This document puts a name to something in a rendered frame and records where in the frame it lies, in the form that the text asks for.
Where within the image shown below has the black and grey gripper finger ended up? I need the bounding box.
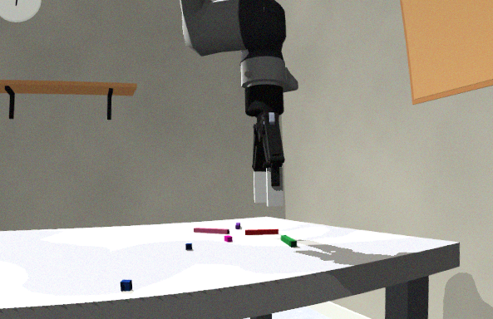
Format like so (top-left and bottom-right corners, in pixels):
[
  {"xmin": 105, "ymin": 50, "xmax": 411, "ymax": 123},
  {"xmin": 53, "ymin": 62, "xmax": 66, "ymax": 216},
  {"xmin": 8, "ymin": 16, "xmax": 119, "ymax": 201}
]
[
  {"xmin": 256, "ymin": 113, "xmax": 285, "ymax": 206},
  {"xmin": 252, "ymin": 125, "xmax": 267, "ymax": 203}
]

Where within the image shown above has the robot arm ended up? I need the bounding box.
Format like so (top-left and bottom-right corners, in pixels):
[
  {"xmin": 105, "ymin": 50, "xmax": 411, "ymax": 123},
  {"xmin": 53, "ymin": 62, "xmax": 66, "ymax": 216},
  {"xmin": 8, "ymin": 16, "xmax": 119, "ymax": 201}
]
[{"xmin": 180, "ymin": 0, "xmax": 298, "ymax": 92}]

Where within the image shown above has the green rod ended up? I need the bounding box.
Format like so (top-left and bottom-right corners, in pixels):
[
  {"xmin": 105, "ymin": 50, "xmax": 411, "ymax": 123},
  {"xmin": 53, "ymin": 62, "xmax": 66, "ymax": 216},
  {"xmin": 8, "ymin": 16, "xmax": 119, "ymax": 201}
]
[{"xmin": 281, "ymin": 235, "xmax": 297, "ymax": 248}]

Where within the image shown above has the pink rod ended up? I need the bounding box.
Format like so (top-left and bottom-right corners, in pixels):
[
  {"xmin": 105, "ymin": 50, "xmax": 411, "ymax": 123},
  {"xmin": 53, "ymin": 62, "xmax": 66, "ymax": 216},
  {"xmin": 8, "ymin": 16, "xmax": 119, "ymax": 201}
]
[{"xmin": 194, "ymin": 228, "xmax": 229, "ymax": 234}]

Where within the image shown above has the dark red rod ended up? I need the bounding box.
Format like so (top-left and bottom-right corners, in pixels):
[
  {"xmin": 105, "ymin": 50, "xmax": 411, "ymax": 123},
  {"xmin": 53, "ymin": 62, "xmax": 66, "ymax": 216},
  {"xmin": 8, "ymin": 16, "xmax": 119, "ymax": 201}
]
[{"xmin": 245, "ymin": 229, "xmax": 279, "ymax": 235}]

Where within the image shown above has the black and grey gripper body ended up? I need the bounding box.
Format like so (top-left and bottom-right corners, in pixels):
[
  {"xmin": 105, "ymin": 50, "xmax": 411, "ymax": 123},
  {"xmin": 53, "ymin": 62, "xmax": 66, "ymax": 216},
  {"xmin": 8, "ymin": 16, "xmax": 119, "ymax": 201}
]
[{"xmin": 244, "ymin": 84, "xmax": 283, "ymax": 135}]

